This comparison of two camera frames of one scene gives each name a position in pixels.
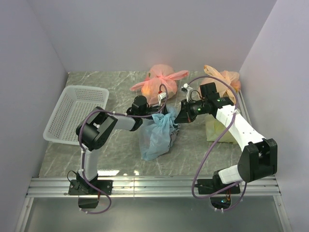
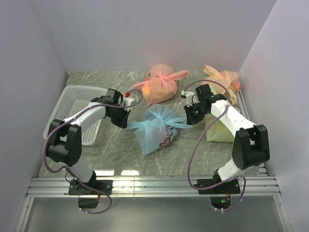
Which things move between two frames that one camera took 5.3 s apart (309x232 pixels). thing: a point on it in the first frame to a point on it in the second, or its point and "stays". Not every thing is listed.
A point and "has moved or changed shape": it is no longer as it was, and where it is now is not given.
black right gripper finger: (182, 117) to (193, 115)
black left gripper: (164, 110) to (121, 123)
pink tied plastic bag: (160, 75) stays
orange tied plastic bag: (224, 89) stays
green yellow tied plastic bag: (214, 129) stays
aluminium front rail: (146, 187) stays
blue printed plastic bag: (157, 137) has moved or changed shape
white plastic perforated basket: (63, 126) stays
